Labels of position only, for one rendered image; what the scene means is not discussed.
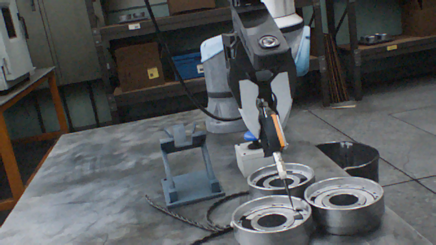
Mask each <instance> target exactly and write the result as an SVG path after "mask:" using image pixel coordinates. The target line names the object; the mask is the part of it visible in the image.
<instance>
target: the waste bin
mask: <svg viewBox="0 0 436 245"><path fill-rule="evenodd" d="M315 146H316V147H317V148H318V149H319V150H320V151H321V152H322V153H324V154H325V155H326V156H328V157H329V158H330V159H331V160H332V161H333V162H334V163H336V164H338V166H339V167H341V168H342V169H343V170H344V171H345V172H346V173H347V174H349V175H351V176H353V177H360V178H367V179H368V180H371V181H374V182H376V183H378V184H379V160H380V153H379V152H378V150H376V149H375V148H374V147H373V146H370V145H366V144H363V143H358V142H353V141H333V142H327V143H319V144H316V145H315ZM347 167H354V168H351V169H345V168H347Z"/></svg>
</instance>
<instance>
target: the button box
mask: <svg viewBox="0 0 436 245"><path fill-rule="evenodd" d="M235 148H236V157H237V165H238V167H239V169H240V171H241V173H242V175H243V176H244V177H245V179H247V178H248V176H249V175H250V174H251V173H252V172H254V171H255V170H257V169H258V168H261V167H264V166H267V165H272V164H275V163H274V160H273V157H266V158H264V155H265V154H264V153H263V147H262V144H261V141H260V140H259V145H256V146H254V145H253V144H252V142H249V143H243V144H238V145H235Z"/></svg>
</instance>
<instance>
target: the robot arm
mask: <svg viewBox="0 0 436 245"><path fill-rule="evenodd" d="M228 1H229V2H230V7H231V12H232V21H233V26H234V29H232V32H231V33H227V34H222V35H220V36H217V37H214V38H211V39H209V40H206V41H204V42H203V43H202V45H201V47H200V50H201V56H202V60H201V62H202V65H203V70H204V77H205V81H206V89H207V94H208V107H207V111H209V112H211V113H212V114H214V115H217V116H219V117H222V118H232V117H236V116H238V115H241V116H242V119H240V120H238V121H232V122H222V121H217V120H215V119H212V118H211V117H210V116H208V115H206V129H207V131H209V132H212V133H217V134H229V133H236V132H242V131H246V130H250V131H251V132H252V134H253V136H254V137H255V138H256V139H260V134H261V126H260V124H259V122H260V119H262V118H263V115H262V113H261V111H260V110H258V108H257V106H256V105H257V103H258V100H257V97H258V86H257V85H256V84H255V83H254V82H259V81H266V80H268V87H269V91H270V92H271V93H272V98H273V101H274V102H273V108H274V110H275V112H276V115H278V117H279V120H280V124H281V126H282V130H284V128H285V126H286V124H287V120H288V118H289V113H290V110H291V104H292V98H294V95H295V87H296V81H297V77H298V76H303V75H305V74H306V73H307V72H308V71H309V50H310V28H309V27H307V26H303V22H302V18H301V17H300V16H298V15H297V14H296V13H295V4H294V0H228Z"/></svg>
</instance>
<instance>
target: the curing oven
mask: <svg viewBox="0 0 436 245"><path fill-rule="evenodd" d="M21 20H23V24H22V23H21ZM23 25H24V28H23ZM24 29H25V31H24ZM27 39H29V35H28V32H27V26H26V24H25V19H24V17H22V16H21V14H20V13H19V10H18V4H17V1H16V0H0V96H3V95H7V94H8V92H7V90H8V89H9V88H11V87H12V86H13V85H15V84H17V83H18V82H21V81H22V80H24V81H28V80H30V78H29V77H30V76H32V75H33V74H35V72H34V65H33V62H32V57H30V52H29V47H28V44H27Z"/></svg>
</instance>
